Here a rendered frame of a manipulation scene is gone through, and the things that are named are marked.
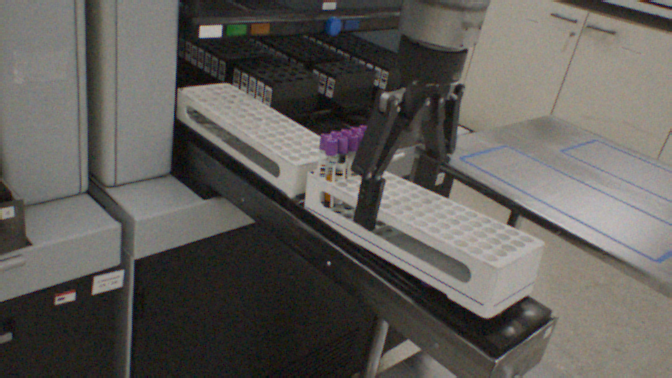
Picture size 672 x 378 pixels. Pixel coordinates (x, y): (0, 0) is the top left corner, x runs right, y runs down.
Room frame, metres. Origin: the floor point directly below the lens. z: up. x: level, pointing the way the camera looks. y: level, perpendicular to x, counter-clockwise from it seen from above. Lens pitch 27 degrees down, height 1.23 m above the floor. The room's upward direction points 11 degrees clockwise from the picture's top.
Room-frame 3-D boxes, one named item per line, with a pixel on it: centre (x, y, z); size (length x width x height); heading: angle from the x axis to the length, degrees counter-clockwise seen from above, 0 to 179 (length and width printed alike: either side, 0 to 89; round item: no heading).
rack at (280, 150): (0.89, 0.14, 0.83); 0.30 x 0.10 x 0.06; 49
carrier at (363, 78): (1.18, 0.01, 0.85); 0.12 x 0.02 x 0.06; 138
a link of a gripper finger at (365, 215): (0.66, -0.04, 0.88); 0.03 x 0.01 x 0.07; 49
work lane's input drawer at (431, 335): (0.77, 0.00, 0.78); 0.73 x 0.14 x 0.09; 49
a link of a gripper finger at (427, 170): (0.74, -0.11, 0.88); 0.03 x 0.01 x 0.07; 49
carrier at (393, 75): (1.30, -0.09, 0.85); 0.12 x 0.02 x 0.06; 138
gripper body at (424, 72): (0.70, -0.08, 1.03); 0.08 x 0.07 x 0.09; 139
